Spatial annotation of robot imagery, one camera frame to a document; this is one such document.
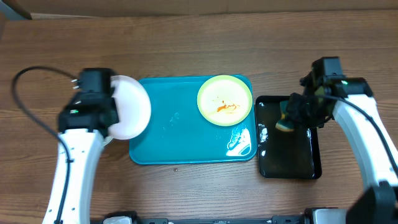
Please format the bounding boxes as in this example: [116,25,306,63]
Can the white plate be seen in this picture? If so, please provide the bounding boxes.
[108,75,151,140]

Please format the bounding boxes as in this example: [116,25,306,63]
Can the black rectangular tray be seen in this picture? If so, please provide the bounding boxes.
[254,96,322,179]

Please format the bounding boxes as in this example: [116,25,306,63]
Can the green rimmed plate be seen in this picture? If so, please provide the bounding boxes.
[197,75,252,126]

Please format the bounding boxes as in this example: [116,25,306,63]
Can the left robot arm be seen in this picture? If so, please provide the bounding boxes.
[42,93,119,224]

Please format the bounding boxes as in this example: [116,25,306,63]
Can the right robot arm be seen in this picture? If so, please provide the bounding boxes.
[276,78,397,223]

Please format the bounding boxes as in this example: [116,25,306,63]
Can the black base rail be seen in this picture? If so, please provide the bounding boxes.
[90,211,311,224]

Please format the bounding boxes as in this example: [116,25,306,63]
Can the green yellow sponge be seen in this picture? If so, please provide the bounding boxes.
[275,100,294,132]

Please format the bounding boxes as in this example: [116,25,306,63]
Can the teal plastic tray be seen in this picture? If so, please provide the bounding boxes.
[129,76,257,165]

